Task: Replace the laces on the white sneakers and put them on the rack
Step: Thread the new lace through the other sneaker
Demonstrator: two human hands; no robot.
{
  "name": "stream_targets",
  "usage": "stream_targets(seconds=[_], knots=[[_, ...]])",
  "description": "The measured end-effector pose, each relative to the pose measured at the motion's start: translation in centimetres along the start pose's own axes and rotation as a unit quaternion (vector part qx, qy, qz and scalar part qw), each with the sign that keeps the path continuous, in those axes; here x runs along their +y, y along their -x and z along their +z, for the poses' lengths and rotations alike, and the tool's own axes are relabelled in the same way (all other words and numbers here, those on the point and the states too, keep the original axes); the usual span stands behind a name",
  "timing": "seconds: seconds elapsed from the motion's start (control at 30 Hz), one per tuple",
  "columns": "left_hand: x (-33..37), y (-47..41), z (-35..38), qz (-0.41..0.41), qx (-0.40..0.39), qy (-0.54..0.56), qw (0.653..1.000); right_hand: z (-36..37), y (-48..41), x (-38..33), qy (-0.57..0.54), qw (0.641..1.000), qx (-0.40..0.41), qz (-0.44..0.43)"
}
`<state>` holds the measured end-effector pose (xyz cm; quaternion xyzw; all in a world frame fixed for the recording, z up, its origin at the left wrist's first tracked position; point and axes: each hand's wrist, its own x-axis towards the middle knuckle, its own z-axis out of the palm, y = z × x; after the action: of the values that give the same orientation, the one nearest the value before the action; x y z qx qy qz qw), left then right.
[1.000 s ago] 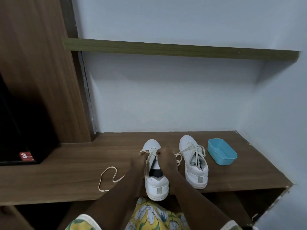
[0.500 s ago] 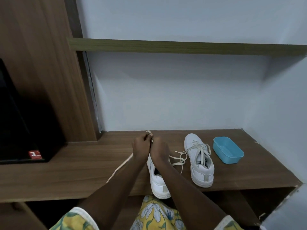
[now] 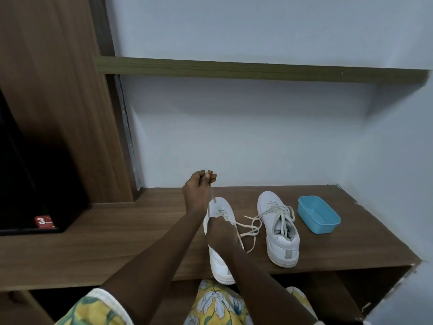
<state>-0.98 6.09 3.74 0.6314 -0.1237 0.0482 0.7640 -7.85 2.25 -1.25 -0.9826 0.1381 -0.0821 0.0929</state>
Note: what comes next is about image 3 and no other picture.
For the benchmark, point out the person's left hand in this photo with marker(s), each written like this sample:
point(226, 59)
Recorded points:
point(196, 192)

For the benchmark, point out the person's right hand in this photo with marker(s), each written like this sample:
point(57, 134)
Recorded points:
point(221, 233)

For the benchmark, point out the white sneaker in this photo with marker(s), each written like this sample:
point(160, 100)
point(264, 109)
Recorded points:
point(220, 209)
point(284, 257)

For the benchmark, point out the blue plastic basket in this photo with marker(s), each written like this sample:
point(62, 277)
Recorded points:
point(319, 225)

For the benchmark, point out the person's right forearm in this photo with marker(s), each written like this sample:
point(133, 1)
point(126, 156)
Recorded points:
point(270, 291)

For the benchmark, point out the person's left forearm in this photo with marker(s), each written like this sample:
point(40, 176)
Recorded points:
point(152, 264)

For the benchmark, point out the wooden wall shelf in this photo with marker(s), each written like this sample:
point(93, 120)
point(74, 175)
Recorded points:
point(253, 71)

